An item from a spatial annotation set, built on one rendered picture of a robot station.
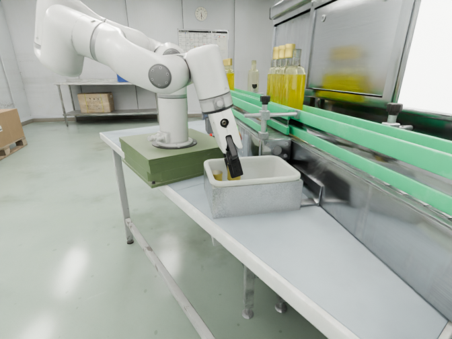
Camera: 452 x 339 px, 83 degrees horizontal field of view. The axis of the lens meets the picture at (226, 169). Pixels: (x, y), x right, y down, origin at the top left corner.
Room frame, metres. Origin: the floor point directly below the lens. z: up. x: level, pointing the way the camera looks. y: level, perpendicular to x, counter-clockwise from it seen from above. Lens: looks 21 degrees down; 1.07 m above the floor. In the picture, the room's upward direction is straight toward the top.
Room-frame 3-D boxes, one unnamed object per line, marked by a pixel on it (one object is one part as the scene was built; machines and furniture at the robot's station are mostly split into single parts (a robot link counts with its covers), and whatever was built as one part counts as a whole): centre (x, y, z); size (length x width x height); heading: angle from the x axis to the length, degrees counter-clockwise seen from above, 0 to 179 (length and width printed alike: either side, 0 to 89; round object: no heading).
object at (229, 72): (1.94, -0.03, 1.02); 0.06 x 0.06 x 0.28; 11
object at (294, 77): (0.92, -0.23, 0.99); 0.06 x 0.06 x 0.21; 11
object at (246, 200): (0.63, -0.09, 0.79); 0.27 x 0.17 x 0.08; 101
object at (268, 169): (0.63, -0.06, 0.80); 0.22 x 0.17 x 0.09; 101
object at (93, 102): (5.83, 2.85, 0.45); 0.62 x 0.44 x 0.40; 96
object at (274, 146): (0.76, -0.15, 0.85); 0.09 x 0.04 x 0.07; 101
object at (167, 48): (0.88, 0.18, 1.08); 0.13 x 0.10 x 0.16; 17
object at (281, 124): (1.66, -0.02, 0.93); 1.75 x 0.01 x 0.08; 11
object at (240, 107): (1.64, 0.05, 0.93); 1.75 x 0.01 x 0.08; 11
